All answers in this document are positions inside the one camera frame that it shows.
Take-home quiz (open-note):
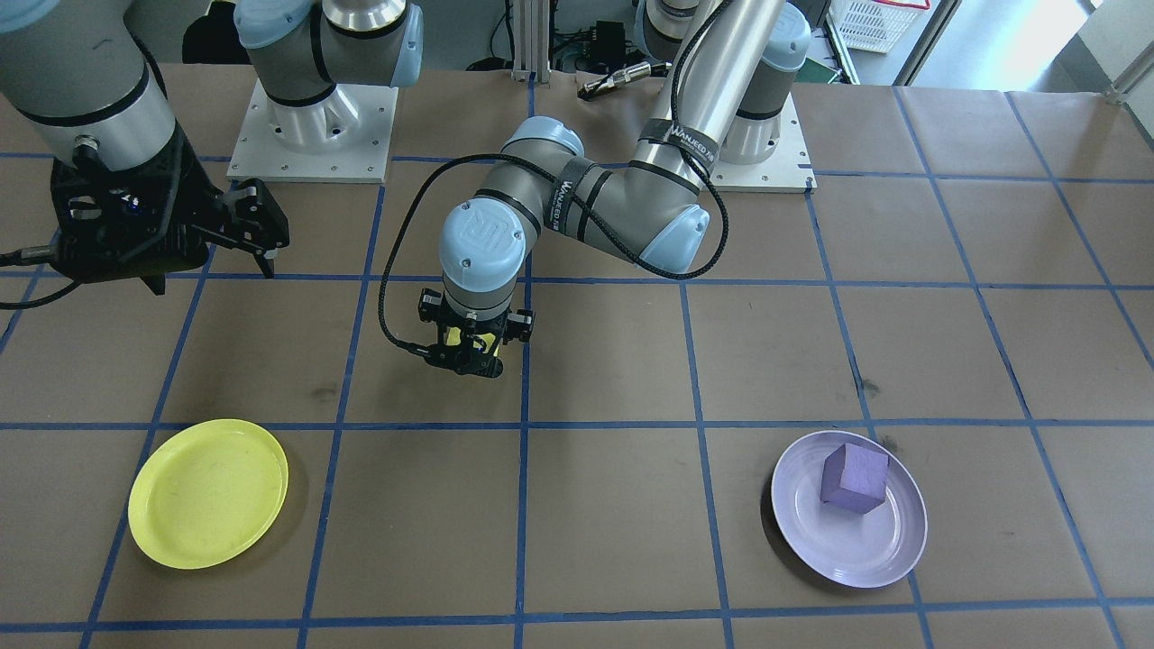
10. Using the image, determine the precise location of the purple foam block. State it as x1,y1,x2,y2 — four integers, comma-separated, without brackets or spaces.
819,443,891,516

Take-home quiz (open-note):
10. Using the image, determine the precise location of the yellow round plate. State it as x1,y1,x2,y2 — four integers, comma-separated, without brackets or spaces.
127,418,290,571

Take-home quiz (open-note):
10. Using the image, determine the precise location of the metal cylindrical tool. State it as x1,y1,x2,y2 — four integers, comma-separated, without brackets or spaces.
577,61,668,98

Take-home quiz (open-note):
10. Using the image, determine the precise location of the small black device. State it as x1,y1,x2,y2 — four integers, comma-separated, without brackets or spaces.
591,20,632,59

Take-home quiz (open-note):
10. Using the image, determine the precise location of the purple round plate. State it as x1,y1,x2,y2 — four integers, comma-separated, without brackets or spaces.
771,430,929,590

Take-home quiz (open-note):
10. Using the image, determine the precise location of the white plastic basket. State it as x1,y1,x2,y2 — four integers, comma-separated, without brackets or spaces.
828,0,930,53

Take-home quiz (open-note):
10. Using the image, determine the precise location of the white square base plate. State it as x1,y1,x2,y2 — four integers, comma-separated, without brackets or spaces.
225,79,399,184
703,95,817,195

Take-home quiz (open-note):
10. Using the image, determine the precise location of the aluminium profile post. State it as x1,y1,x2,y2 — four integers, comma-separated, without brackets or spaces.
509,0,553,84

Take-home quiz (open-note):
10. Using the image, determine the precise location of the aluminium table rail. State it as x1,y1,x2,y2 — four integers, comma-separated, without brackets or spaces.
1104,54,1154,105

